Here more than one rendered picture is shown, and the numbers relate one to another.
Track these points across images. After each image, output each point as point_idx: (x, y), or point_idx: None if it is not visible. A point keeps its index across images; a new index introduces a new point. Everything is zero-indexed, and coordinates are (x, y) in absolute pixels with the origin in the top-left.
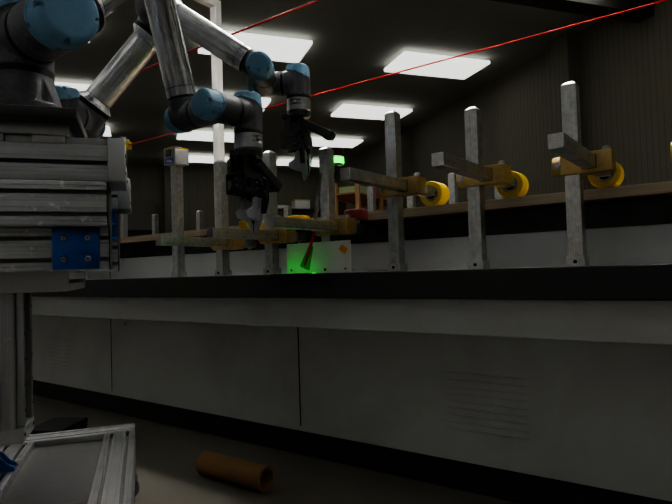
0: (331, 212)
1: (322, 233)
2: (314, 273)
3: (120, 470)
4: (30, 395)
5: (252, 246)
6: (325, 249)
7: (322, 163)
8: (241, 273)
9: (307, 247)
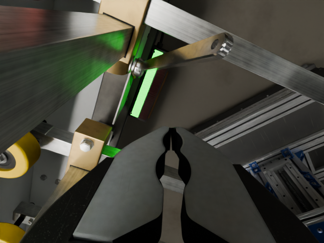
0: (118, 22)
1: (138, 45)
2: (161, 49)
3: (257, 117)
4: (274, 178)
5: (30, 204)
6: (144, 35)
7: (33, 101)
8: (14, 200)
9: (129, 78)
